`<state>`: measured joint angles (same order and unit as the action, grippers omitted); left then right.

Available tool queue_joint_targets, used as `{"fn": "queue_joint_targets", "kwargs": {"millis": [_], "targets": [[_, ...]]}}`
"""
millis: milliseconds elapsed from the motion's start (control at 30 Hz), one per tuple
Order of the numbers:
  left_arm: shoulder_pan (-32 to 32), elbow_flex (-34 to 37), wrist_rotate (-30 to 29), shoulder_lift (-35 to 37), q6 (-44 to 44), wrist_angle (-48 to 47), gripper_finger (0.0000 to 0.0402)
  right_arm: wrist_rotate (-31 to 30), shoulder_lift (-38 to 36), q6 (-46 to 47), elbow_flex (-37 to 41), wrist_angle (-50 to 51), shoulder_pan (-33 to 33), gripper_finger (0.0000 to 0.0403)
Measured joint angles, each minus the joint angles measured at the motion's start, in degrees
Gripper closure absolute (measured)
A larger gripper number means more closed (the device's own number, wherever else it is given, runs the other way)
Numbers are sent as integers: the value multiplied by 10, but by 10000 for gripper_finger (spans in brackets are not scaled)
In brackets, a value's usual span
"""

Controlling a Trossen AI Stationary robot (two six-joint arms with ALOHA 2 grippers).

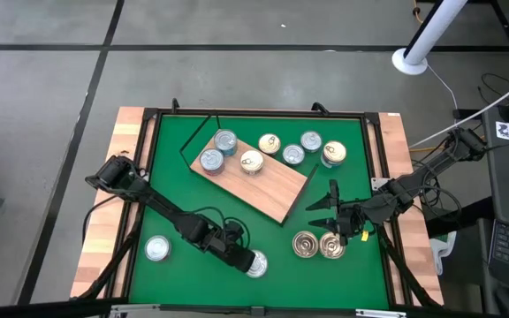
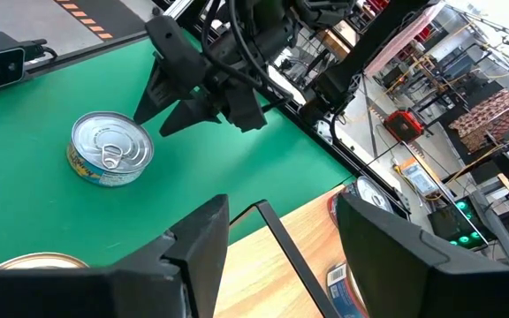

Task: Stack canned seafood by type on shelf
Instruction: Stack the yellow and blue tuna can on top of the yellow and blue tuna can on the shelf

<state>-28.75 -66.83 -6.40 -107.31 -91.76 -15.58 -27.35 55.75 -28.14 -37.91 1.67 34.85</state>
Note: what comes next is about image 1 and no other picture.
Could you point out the white pole round base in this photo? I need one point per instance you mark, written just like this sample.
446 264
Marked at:
435 28

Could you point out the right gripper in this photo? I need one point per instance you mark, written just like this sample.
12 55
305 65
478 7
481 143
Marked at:
354 218

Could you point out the blue tuna can gold lid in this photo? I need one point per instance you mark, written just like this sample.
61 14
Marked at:
269 144
330 247
305 244
335 151
252 161
327 164

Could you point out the black frame strut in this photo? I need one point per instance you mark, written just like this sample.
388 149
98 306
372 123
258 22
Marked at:
115 256
407 276

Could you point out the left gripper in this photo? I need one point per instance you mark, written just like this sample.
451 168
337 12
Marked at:
232 247

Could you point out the silver metal bar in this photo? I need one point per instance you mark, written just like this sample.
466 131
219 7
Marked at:
135 308
380 313

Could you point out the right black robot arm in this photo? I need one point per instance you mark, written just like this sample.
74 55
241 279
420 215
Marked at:
431 170

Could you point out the black clamp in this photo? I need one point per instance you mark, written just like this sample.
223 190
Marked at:
175 105
320 108

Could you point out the silver metal bracket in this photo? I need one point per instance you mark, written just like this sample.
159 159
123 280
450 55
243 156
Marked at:
379 183

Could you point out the white bag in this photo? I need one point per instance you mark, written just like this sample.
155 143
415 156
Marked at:
442 256

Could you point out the yellow tag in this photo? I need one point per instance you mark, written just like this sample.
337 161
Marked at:
364 235

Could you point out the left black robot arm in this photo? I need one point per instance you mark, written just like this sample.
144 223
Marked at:
166 211

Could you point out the green tuna can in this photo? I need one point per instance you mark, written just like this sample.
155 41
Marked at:
311 141
293 154

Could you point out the black table frame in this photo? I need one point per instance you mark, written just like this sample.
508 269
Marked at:
259 112

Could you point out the black desk crossbar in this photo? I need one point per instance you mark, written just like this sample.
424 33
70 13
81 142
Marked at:
458 218

